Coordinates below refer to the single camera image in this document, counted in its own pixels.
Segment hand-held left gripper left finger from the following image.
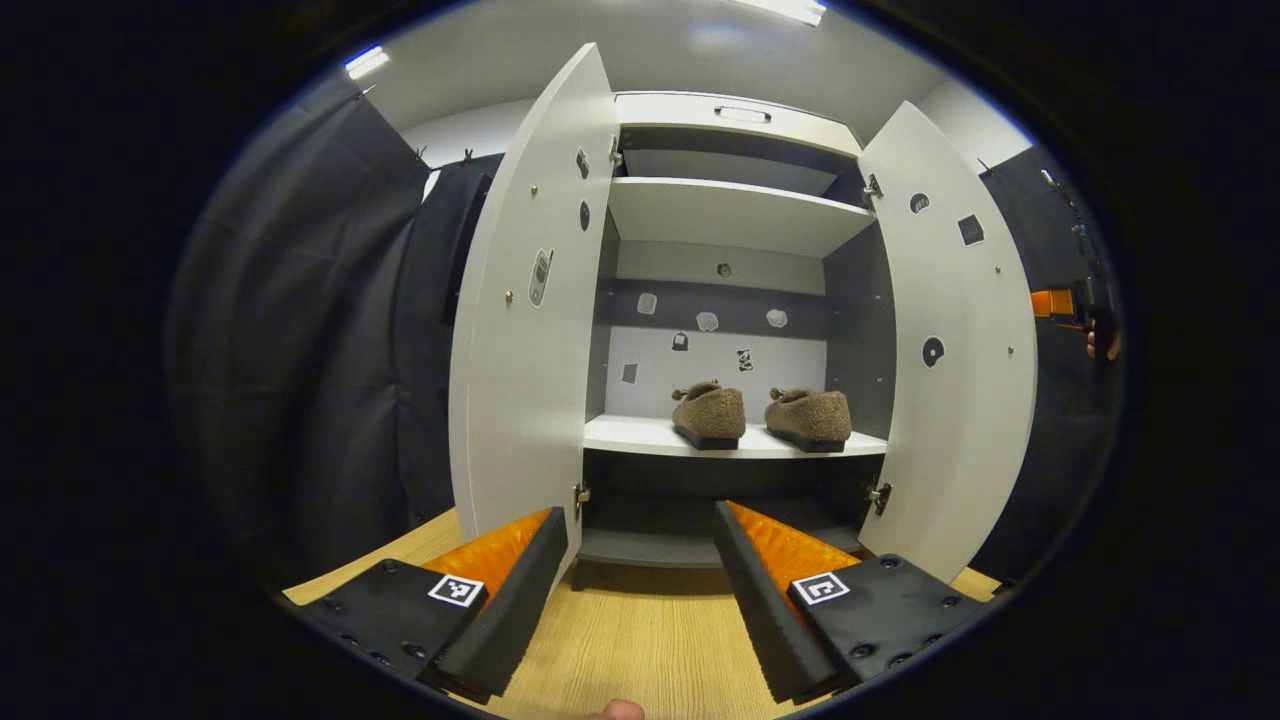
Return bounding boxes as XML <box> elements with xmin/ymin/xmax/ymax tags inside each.
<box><xmin>283</xmin><ymin>507</ymin><xmax>569</xmax><ymax>705</ymax></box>

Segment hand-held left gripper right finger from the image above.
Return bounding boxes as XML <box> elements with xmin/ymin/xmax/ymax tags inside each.
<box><xmin>712</xmin><ymin>500</ymin><xmax>991</xmax><ymax>705</ymax></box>

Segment white cabinet door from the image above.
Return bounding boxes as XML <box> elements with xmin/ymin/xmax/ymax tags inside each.
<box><xmin>448</xmin><ymin>42</ymin><xmax>621</xmax><ymax>571</ymax></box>
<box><xmin>858</xmin><ymin>100</ymin><xmax>1039</xmax><ymax>584</ymax></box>

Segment brown fuzzy shoe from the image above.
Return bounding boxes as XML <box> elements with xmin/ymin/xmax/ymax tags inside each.
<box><xmin>765</xmin><ymin>387</ymin><xmax>853</xmax><ymax>453</ymax></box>
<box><xmin>670</xmin><ymin>380</ymin><xmax>747</xmax><ymax>451</ymax></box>

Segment white shoe cabinet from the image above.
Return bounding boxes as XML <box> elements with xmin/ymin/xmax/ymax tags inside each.
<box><xmin>448</xmin><ymin>42</ymin><xmax>1039</xmax><ymax>591</ymax></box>

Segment white cabinet drawer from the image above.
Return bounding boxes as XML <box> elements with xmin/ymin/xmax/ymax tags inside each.
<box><xmin>613</xmin><ymin>92</ymin><xmax>863</xmax><ymax>158</ymax></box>

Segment black backdrop cloth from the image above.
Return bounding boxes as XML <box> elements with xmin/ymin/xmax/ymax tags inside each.
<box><xmin>165</xmin><ymin>75</ymin><xmax>506</xmax><ymax>601</ymax></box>
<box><xmin>975</xmin><ymin>145</ymin><xmax>1126</xmax><ymax>586</ymax></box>

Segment long ceiling light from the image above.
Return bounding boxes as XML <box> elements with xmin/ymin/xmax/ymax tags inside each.
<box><xmin>735</xmin><ymin>0</ymin><xmax>829</xmax><ymax>26</ymax></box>

